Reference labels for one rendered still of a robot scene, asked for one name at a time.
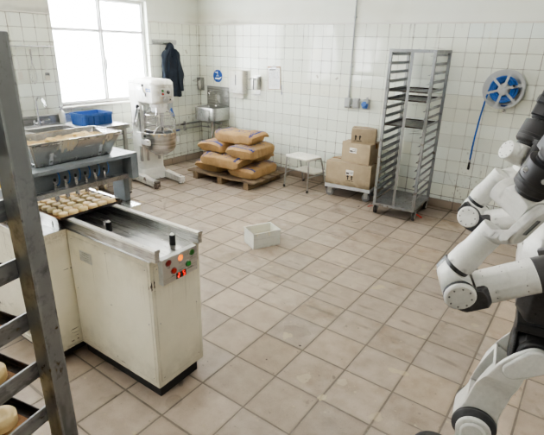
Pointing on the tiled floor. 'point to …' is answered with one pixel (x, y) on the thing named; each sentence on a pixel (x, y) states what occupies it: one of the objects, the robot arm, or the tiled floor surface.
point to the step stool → (305, 166)
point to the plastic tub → (262, 235)
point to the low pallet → (236, 177)
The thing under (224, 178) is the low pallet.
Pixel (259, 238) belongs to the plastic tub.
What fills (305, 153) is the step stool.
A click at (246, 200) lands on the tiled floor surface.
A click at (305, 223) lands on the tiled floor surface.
